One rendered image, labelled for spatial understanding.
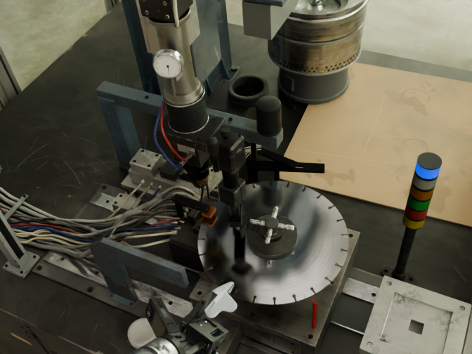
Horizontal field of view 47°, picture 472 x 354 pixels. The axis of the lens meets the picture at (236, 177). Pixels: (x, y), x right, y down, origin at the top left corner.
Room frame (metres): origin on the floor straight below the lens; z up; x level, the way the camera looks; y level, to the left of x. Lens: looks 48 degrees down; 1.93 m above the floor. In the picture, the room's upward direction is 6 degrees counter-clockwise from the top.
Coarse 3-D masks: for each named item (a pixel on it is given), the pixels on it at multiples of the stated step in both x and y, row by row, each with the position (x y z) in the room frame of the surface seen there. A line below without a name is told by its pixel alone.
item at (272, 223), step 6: (276, 210) 0.74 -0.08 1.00; (252, 222) 0.71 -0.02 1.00; (258, 222) 0.71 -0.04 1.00; (264, 222) 0.71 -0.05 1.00; (270, 222) 0.70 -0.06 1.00; (276, 222) 0.70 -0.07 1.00; (270, 228) 0.69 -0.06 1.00; (276, 228) 0.69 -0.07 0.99; (282, 228) 0.69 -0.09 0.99; (288, 228) 0.69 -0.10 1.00; (270, 234) 0.68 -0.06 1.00
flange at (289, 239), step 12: (264, 216) 0.75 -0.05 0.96; (276, 216) 0.75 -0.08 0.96; (252, 228) 0.72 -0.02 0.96; (264, 228) 0.71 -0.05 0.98; (252, 240) 0.69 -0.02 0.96; (264, 240) 0.69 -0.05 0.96; (276, 240) 0.68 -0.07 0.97; (288, 240) 0.68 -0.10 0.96; (264, 252) 0.66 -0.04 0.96; (276, 252) 0.66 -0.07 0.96; (288, 252) 0.66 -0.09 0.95
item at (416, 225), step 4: (404, 216) 0.69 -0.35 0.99; (404, 220) 0.69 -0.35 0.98; (408, 220) 0.68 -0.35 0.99; (412, 220) 0.67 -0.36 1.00; (424, 220) 0.67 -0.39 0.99; (404, 224) 0.68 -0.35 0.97; (408, 224) 0.67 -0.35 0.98; (412, 224) 0.67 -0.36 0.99; (416, 224) 0.67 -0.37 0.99; (420, 224) 0.67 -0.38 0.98; (412, 228) 0.67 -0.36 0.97; (416, 228) 0.67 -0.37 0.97; (420, 228) 0.67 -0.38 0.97
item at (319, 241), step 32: (256, 192) 0.83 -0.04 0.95; (288, 192) 0.82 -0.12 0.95; (224, 224) 0.75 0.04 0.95; (320, 224) 0.72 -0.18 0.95; (224, 256) 0.67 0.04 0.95; (256, 256) 0.66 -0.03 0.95; (288, 256) 0.65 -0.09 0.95; (320, 256) 0.64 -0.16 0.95; (256, 288) 0.58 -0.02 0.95; (288, 288) 0.57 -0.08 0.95; (320, 288) 0.56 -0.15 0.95
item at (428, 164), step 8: (424, 152) 0.71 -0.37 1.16; (432, 152) 0.71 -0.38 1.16; (424, 160) 0.69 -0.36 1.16; (432, 160) 0.69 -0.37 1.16; (440, 160) 0.69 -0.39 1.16; (416, 168) 0.69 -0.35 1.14; (424, 168) 0.67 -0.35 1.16; (432, 168) 0.67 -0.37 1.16; (424, 176) 0.67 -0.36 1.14; (432, 176) 0.67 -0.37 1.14
